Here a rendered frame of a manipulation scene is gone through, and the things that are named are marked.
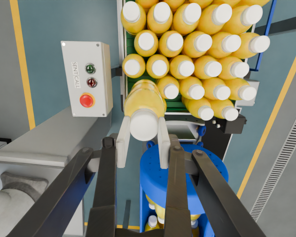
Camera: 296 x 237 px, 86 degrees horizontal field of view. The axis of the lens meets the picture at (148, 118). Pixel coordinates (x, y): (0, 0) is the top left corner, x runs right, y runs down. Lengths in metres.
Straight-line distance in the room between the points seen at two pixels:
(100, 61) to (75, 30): 1.22
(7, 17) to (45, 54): 0.38
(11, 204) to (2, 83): 1.47
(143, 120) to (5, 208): 0.63
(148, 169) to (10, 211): 0.48
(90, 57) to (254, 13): 0.41
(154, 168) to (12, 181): 0.57
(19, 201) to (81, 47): 0.58
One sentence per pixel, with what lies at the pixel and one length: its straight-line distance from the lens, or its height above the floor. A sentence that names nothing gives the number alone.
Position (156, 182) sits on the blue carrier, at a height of 1.19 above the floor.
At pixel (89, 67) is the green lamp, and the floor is 1.11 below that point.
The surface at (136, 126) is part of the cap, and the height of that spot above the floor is 1.34.
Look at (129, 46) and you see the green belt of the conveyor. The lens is 0.64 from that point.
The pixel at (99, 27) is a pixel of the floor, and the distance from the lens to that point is 1.60.
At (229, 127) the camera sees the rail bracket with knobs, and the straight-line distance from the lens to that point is 0.66.
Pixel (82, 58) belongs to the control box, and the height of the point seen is 1.10.
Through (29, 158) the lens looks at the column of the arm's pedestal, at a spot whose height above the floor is 1.00.
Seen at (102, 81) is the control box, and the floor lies 1.10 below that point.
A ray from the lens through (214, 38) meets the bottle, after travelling 0.52.
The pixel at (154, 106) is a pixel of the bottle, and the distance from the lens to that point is 0.23.
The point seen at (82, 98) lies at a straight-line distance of 0.47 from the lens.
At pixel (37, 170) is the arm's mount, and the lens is 0.80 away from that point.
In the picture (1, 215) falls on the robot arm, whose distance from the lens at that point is 0.75.
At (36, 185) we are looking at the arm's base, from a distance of 0.82.
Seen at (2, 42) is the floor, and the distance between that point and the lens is 1.99.
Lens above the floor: 1.53
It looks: 69 degrees down
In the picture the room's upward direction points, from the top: 179 degrees clockwise
